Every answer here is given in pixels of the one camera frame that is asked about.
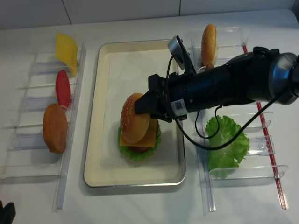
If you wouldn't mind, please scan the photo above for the clear acrylic rack right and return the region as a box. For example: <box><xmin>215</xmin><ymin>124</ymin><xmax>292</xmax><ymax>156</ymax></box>
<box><xmin>190</xmin><ymin>27</ymin><xmax>288</xmax><ymax>214</ymax></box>

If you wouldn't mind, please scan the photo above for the green lettuce leaf in rack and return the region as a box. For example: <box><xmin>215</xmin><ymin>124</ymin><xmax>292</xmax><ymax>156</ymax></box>
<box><xmin>205</xmin><ymin>115</ymin><xmax>250</xmax><ymax>172</ymax></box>

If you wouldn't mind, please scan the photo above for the yellow cheese slice in rack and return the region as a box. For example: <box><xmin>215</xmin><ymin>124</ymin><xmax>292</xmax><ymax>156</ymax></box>
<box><xmin>55</xmin><ymin>33</ymin><xmax>78</xmax><ymax>76</ymax></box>

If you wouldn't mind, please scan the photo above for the yellow cheese slice on burger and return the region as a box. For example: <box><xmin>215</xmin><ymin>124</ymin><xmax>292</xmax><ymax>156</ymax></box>
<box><xmin>118</xmin><ymin>119</ymin><xmax>160</xmax><ymax>147</ymax></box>

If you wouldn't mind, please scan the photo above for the clear acrylic rack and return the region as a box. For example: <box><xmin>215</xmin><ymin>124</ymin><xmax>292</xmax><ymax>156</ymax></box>
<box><xmin>0</xmin><ymin>43</ymin><xmax>86</xmax><ymax>210</ymax></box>
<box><xmin>190</xmin><ymin>27</ymin><xmax>288</xmax><ymax>214</ymax></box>

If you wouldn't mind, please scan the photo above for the brown meat patty on burger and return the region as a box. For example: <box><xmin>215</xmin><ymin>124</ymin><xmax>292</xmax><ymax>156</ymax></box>
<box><xmin>129</xmin><ymin>121</ymin><xmax>160</xmax><ymax>154</ymax></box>

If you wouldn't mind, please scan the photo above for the white paper tray liner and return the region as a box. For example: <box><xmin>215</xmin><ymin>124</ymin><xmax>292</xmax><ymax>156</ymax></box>
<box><xmin>101</xmin><ymin>49</ymin><xmax>178</xmax><ymax>166</ymax></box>

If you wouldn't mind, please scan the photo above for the sesame bun in rack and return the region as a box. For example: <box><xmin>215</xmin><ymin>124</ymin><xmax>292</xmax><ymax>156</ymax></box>
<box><xmin>201</xmin><ymin>24</ymin><xmax>218</xmax><ymax>66</ymax></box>

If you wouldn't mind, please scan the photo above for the black object bottom left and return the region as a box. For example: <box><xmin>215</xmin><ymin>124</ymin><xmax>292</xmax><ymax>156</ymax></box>
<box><xmin>0</xmin><ymin>201</ymin><xmax>16</xmax><ymax>224</ymax></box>

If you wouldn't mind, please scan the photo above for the brown bun half left rack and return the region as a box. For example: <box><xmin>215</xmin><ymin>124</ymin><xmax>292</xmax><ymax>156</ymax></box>
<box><xmin>43</xmin><ymin>104</ymin><xmax>68</xmax><ymax>154</ymax></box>

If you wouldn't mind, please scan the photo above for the red tomato slice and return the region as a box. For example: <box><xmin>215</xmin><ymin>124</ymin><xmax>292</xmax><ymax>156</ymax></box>
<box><xmin>56</xmin><ymin>70</ymin><xmax>71</xmax><ymax>108</ymax></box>

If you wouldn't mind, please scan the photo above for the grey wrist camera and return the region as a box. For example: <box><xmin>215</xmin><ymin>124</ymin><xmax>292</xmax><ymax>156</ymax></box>
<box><xmin>168</xmin><ymin>35</ymin><xmax>196</xmax><ymax>75</ymax></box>

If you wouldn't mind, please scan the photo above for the green lettuce on burger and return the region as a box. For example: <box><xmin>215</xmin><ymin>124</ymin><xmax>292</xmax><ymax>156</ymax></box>
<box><xmin>119</xmin><ymin>124</ymin><xmax>161</xmax><ymax>161</ymax></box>

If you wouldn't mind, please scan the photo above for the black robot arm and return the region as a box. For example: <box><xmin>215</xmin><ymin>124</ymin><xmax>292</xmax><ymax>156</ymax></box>
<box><xmin>135</xmin><ymin>47</ymin><xmax>299</xmax><ymax>122</ymax></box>

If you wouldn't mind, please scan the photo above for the black cable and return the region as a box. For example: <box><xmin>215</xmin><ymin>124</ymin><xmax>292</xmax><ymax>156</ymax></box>
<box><xmin>165</xmin><ymin>55</ymin><xmax>299</xmax><ymax>151</ymax></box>

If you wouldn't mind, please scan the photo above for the sesame bun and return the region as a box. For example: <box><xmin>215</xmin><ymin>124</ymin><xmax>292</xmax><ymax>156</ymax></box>
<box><xmin>201</xmin><ymin>24</ymin><xmax>218</xmax><ymax>66</ymax></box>
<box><xmin>120</xmin><ymin>93</ymin><xmax>150</xmax><ymax>146</ymax></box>

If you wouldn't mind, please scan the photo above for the clear acrylic rack left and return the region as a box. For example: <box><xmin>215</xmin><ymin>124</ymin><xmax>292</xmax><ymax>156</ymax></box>
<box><xmin>0</xmin><ymin>43</ymin><xmax>86</xmax><ymax>210</ymax></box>

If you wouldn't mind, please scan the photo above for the sesame bun top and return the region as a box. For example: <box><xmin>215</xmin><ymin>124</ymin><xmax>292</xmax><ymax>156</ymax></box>
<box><xmin>120</xmin><ymin>93</ymin><xmax>150</xmax><ymax>146</ymax></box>

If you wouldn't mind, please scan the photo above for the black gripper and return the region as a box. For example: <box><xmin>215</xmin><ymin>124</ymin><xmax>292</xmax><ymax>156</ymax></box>
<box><xmin>135</xmin><ymin>74</ymin><xmax>187</xmax><ymax>123</ymax></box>

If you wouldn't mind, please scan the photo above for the cream metal tray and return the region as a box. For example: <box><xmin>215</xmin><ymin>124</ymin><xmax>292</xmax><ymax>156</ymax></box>
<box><xmin>84</xmin><ymin>40</ymin><xmax>186</xmax><ymax>188</ymax></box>

